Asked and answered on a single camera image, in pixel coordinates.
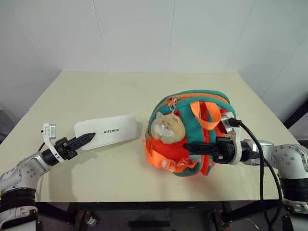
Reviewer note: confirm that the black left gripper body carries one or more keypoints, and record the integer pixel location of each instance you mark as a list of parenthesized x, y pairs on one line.
[(64, 148)]

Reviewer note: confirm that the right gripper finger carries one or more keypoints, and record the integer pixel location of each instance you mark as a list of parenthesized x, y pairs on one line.
[(204, 153), (201, 145)]

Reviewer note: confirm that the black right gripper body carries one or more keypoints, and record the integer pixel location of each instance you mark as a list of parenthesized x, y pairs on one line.
[(225, 150)]

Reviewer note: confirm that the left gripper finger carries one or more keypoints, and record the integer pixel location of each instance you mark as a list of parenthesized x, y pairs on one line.
[(84, 137), (83, 144)]

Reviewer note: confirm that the orange and teal backpack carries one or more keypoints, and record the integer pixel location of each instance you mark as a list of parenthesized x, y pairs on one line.
[(192, 134)]

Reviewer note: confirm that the white rectangular box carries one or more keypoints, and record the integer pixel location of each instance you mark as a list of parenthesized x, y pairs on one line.
[(108, 132)]

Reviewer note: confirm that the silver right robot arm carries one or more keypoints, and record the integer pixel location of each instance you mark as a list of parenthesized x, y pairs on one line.
[(285, 158)]

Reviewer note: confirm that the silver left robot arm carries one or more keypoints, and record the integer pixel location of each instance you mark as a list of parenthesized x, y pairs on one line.
[(22, 172)]

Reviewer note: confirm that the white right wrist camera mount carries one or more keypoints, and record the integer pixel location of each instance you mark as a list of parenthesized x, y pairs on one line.
[(237, 146)]

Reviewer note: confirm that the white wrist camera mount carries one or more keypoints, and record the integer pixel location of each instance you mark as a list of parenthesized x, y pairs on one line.
[(49, 131), (237, 146)]

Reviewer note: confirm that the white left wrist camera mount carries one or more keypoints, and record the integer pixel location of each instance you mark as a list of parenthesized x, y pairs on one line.
[(49, 131)]

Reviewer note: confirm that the black table frame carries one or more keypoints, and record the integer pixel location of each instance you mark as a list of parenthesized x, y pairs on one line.
[(149, 209)]

